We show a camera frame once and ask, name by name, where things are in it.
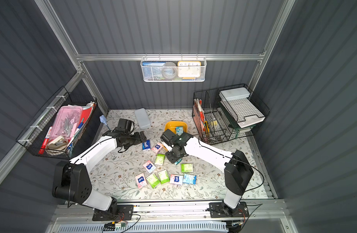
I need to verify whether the yellow storage box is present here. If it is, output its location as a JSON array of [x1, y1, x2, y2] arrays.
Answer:
[[164, 121, 188, 134]]

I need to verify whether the dark blue tissue pack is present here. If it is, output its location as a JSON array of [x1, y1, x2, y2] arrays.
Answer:
[[142, 140, 151, 151]]

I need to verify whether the pink tissue pack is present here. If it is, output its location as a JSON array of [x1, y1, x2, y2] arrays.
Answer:
[[143, 160, 157, 174], [170, 174, 183, 185], [151, 142, 163, 154], [135, 173, 147, 189]]

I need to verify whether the green tissue pack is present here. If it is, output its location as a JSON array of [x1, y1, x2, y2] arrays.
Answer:
[[158, 170, 170, 184], [155, 153, 165, 166], [146, 173, 161, 188], [181, 163, 194, 173]]

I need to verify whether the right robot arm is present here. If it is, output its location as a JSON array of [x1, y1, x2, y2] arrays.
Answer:
[[161, 129, 255, 211]]

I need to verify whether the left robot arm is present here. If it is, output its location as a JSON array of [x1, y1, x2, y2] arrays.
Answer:
[[52, 131, 146, 215]]

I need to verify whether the blue box in basket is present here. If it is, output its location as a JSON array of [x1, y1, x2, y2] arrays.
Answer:
[[141, 61, 166, 82]]

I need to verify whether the white plastic case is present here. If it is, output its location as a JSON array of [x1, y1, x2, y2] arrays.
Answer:
[[134, 108, 151, 130]]

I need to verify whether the blue brush holder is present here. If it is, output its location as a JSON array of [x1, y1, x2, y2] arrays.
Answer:
[[99, 115, 112, 131]]

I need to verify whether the light blue tissue pack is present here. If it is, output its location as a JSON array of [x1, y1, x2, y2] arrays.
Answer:
[[183, 174, 196, 185]]

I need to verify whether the pink pencil case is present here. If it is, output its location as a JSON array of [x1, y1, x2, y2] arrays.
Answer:
[[50, 105, 83, 139]]

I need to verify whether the grey tape roll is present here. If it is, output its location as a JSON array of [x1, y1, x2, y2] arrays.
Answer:
[[162, 62, 177, 80]]

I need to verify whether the white paper stack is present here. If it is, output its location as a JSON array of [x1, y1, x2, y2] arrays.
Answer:
[[219, 87, 265, 128]]

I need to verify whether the yellow alarm clock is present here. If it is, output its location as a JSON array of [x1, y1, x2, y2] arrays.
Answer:
[[177, 61, 202, 79]]

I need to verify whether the red marker pen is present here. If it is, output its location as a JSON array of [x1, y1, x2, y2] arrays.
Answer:
[[38, 126, 52, 155]]

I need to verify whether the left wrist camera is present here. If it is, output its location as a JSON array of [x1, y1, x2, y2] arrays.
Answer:
[[115, 118, 135, 134]]

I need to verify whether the black wire desk organizer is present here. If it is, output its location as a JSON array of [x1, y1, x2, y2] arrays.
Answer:
[[192, 84, 270, 145]]

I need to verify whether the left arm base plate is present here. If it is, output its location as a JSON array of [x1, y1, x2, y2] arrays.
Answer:
[[92, 205, 134, 221]]

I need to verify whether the white wire wall basket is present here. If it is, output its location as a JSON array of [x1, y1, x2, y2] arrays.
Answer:
[[140, 56, 207, 82]]

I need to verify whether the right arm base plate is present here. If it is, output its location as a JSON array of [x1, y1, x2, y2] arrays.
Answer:
[[206, 202, 249, 218]]

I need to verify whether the black wire side basket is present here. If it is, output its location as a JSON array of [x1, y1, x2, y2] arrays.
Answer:
[[16, 87, 97, 160]]

